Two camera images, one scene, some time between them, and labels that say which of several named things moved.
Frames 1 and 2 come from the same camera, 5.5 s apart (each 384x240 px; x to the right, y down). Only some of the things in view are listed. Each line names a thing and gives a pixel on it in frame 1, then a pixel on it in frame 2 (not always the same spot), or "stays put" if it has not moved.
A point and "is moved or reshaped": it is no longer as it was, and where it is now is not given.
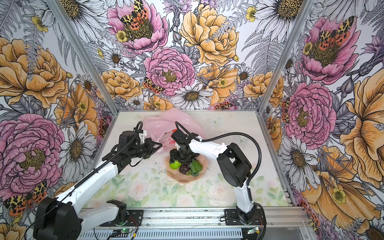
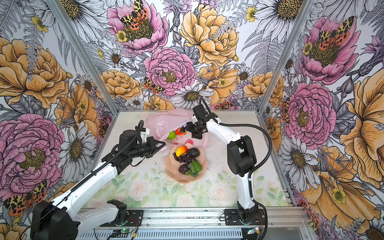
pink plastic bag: x=160 y=126 stays put
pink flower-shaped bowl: x=175 y=174 stays put
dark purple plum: x=184 y=168 stays put
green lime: x=175 y=165 is moved or reshaped
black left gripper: x=150 y=144 stays put
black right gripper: x=173 y=155 to x=197 y=135
